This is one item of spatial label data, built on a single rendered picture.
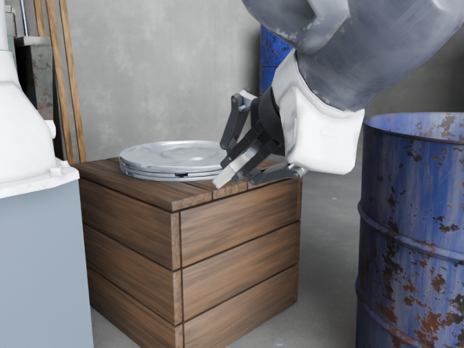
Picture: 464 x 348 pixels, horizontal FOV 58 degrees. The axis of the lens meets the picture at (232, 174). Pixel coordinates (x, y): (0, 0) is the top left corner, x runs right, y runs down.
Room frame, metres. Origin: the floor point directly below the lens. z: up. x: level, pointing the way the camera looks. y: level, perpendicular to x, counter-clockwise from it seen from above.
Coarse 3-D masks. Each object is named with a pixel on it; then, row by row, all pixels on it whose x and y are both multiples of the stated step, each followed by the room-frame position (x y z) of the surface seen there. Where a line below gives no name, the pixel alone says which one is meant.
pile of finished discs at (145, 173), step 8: (144, 144) 1.05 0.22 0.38; (120, 160) 0.90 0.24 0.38; (120, 168) 0.91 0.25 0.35; (128, 168) 0.86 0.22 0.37; (136, 168) 0.84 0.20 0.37; (144, 168) 0.83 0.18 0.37; (136, 176) 0.84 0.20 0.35; (144, 176) 0.83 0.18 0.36; (152, 176) 0.85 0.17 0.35; (160, 176) 0.82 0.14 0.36; (168, 176) 0.81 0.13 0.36; (176, 176) 0.81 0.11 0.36; (184, 176) 0.81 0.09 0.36; (192, 176) 0.82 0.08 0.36; (200, 176) 0.85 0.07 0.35; (208, 176) 0.83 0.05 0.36; (216, 176) 0.84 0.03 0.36
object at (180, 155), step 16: (160, 144) 1.03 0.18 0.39; (176, 144) 1.03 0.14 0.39; (192, 144) 1.03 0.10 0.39; (208, 144) 1.03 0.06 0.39; (128, 160) 0.85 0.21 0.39; (144, 160) 0.85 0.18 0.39; (160, 160) 0.85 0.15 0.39; (176, 160) 0.85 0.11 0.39; (192, 160) 0.84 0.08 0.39; (208, 160) 0.85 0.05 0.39
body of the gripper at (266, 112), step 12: (264, 96) 0.45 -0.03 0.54; (252, 108) 0.49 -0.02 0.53; (264, 108) 0.45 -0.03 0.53; (276, 108) 0.43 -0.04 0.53; (252, 120) 0.50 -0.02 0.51; (264, 120) 0.45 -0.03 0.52; (276, 120) 0.43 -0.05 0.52; (264, 132) 0.49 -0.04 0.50; (276, 132) 0.44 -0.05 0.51; (264, 144) 0.50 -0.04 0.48
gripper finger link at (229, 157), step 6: (252, 126) 0.49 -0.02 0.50; (258, 126) 0.48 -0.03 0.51; (252, 132) 0.50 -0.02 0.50; (258, 132) 0.49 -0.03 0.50; (246, 138) 0.51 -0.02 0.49; (252, 138) 0.50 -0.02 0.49; (240, 144) 0.53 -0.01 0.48; (246, 144) 0.52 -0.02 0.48; (252, 144) 0.55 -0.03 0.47; (234, 150) 0.55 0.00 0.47; (240, 150) 0.54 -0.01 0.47; (246, 150) 0.57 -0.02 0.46; (228, 156) 0.56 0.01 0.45; (234, 156) 0.55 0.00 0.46
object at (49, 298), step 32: (32, 192) 0.47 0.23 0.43; (64, 192) 0.50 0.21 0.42; (0, 224) 0.44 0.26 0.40; (32, 224) 0.47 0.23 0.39; (64, 224) 0.49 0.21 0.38; (0, 256) 0.44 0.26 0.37; (32, 256) 0.46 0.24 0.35; (64, 256) 0.49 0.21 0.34; (0, 288) 0.43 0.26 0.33; (32, 288) 0.46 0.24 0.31; (64, 288) 0.49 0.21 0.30; (0, 320) 0.43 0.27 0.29; (32, 320) 0.46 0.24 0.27; (64, 320) 0.48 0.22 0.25
